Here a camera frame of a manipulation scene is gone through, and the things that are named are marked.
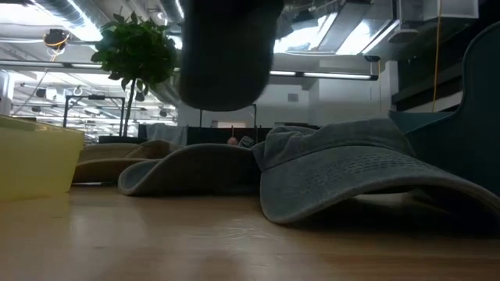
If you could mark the silver round duct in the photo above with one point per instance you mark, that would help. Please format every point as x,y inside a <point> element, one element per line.
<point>172,9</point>

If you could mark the black ceiling camera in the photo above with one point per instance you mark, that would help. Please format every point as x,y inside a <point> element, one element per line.
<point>372,58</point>

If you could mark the teal plastic bin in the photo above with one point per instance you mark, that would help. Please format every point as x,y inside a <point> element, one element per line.
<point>468,136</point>

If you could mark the white ceiling box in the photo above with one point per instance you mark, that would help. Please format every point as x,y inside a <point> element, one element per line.
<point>457,9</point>

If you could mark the blue-grey baseball cap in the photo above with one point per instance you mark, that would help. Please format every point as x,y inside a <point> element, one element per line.
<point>195,168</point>
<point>332,175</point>
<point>226,58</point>

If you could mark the tan baseball cap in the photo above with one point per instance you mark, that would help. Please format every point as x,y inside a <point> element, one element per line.
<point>109,169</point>

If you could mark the yellow plastic bin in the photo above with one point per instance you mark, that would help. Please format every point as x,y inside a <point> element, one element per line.
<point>35,164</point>

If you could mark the grey wall vent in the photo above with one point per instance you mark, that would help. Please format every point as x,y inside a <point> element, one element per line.
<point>293,97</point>

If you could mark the potted green plant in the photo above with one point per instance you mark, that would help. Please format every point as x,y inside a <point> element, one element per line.
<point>136,50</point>

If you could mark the large corrugated duct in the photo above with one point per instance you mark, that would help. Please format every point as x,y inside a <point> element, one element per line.
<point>74,15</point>

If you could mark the long strip light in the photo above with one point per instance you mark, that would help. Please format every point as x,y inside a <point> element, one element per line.
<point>336,75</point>

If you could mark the black cabinet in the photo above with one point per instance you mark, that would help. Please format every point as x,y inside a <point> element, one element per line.
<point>211,134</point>

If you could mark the person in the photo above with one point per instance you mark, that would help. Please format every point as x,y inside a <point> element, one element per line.
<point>233,141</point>

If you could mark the grey cloth cover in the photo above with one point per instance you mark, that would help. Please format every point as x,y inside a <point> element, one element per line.
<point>166,132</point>

